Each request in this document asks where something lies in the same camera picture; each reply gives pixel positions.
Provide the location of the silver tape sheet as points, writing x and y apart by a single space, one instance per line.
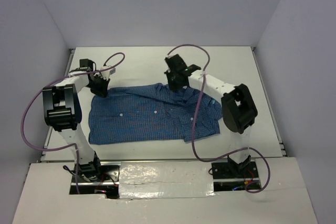
175 179

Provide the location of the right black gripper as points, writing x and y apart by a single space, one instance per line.
172 86

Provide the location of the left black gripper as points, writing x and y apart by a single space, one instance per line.
103 92

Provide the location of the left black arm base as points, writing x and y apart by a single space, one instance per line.
106 184

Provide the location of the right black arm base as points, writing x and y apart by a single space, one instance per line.
230 177

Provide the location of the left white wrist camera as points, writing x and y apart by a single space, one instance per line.
106 72

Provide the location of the blue checked long sleeve shirt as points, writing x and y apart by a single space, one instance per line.
151 113

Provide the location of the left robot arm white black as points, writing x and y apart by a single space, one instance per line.
62 111

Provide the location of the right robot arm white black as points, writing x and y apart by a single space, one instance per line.
237 106

